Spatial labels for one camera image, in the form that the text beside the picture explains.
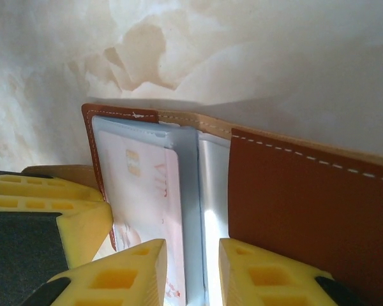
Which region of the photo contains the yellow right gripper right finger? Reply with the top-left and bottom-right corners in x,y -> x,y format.
218,238 -> 355,306

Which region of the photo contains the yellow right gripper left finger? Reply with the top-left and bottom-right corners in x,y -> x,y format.
28,238 -> 167,306

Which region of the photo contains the white card with red print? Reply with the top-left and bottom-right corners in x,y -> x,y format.
92,126 -> 188,306

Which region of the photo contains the brown leather card holder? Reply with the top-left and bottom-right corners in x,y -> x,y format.
20,101 -> 383,306

